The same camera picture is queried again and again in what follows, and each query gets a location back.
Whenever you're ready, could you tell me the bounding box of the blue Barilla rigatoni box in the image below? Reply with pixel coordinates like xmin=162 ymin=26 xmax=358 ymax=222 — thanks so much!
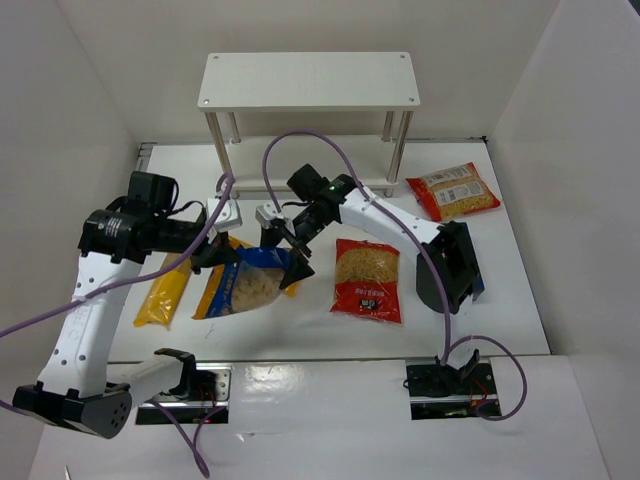
xmin=471 ymin=241 xmax=485 ymax=302

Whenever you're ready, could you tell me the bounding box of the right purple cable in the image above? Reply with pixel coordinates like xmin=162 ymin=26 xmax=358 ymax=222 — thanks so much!
xmin=262 ymin=129 xmax=529 ymax=422

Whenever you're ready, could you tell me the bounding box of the red fusilli bag back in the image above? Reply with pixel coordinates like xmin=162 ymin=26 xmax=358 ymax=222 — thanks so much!
xmin=406 ymin=162 xmax=501 ymax=222

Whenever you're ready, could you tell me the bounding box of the purple cable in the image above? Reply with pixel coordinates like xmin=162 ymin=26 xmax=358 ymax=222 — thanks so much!
xmin=0 ymin=172 xmax=236 ymax=479
xmin=262 ymin=129 xmax=529 ymax=422

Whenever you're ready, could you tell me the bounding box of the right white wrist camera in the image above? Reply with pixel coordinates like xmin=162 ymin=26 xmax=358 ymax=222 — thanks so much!
xmin=255 ymin=202 xmax=287 ymax=230

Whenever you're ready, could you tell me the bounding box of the blue orange pasta bag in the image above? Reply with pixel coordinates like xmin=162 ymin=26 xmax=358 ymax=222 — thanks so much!
xmin=192 ymin=237 xmax=297 ymax=320

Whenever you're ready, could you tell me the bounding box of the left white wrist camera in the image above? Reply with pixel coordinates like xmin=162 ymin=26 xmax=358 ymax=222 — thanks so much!
xmin=206 ymin=198 xmax=243 ymax=233

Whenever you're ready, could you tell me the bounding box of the red fusilli bag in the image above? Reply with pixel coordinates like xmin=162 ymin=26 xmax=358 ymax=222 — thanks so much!
xmin=406 ymin=162 xmax=501 ymax=222
xmin=331 ymin=238 xmax=402 ymax=324

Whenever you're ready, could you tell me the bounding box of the white two-tier shelf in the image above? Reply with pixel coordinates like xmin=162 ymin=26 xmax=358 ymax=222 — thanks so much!
xmin=197 ymin=52 xmax=420 ymax=196

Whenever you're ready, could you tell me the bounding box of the red fusilli bag front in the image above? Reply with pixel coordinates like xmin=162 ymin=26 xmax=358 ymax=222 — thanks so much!
xmin=331 ymin=238 xmax=402 ymax=324

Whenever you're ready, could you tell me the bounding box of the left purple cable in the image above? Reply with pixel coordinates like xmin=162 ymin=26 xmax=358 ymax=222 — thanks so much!
xmin=0 ymin=172 xmax=236 ymax=479

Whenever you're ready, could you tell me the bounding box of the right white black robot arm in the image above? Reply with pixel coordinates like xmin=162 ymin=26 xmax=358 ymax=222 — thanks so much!
xmin=256 ymin=164 xmax=484 ymax=387

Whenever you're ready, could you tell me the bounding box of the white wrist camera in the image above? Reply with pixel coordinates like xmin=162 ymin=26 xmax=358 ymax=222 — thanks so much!
xmin=206 ymin=198 xmax=243 ymax=233
xmin=255 ymin=202 xmax=287 ymax=230

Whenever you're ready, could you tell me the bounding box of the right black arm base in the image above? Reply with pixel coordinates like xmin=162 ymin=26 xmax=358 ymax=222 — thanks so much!
xmin=403 ymin=349 xmax=502 ymax=421

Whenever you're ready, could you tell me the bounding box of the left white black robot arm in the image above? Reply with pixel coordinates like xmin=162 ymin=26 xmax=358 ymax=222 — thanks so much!
xmin=6 ymin=171 xmax=234 ymax=439

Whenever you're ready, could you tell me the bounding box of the yellow spaghetti pack with label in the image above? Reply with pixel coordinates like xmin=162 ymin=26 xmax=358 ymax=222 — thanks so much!
xmin=133 ymin=258 xmax=191 ymax=329

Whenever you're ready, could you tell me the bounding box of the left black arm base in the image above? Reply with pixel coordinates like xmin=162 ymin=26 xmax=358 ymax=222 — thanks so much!
xmin=123 ymin=359 xmax=233 ymax=425

